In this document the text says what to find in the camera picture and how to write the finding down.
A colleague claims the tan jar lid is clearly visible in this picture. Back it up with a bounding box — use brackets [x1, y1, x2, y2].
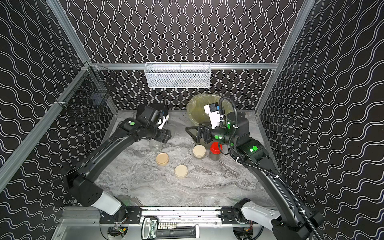
[156, 153, 170, 166]

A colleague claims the cream jar lid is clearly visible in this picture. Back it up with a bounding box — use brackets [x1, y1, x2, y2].
[174, 165, 189, 179]

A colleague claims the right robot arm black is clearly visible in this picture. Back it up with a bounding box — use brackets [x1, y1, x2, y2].
[185, 113, 324, 240]

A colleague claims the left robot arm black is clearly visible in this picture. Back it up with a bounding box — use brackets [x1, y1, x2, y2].
[63, 103, 172, 223]

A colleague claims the jar with red lid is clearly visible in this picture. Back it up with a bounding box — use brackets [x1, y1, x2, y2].
[209, 142, 222, 161]

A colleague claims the jar with cream lid back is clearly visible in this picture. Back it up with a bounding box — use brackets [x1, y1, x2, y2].
[193, 145, 207, 159]

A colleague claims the trash bin with yellow bag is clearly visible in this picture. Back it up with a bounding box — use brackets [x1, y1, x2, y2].
[187, 94, 221, 126]

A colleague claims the black plastic tool case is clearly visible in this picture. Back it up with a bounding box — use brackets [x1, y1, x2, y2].
[136, 103, 169, 122]

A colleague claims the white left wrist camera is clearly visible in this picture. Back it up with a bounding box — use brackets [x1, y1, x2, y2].
[157, 111, 169, 130]

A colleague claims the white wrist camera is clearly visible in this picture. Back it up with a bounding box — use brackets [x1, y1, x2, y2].
[157, 111, 169, 130]
[204, 103, 222, 129]

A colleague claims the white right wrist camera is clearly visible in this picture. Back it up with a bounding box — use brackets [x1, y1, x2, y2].
[204, 103, 222, 129]

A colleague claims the white wire mesh basket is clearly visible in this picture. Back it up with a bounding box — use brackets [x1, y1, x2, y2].
[144, 62, 212, 89]

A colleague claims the black wire basket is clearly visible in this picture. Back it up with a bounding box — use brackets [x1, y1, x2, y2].
[59, 62, 117, 122]

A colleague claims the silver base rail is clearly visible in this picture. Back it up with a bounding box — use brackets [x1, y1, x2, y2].
[59, 206, 277, 226]

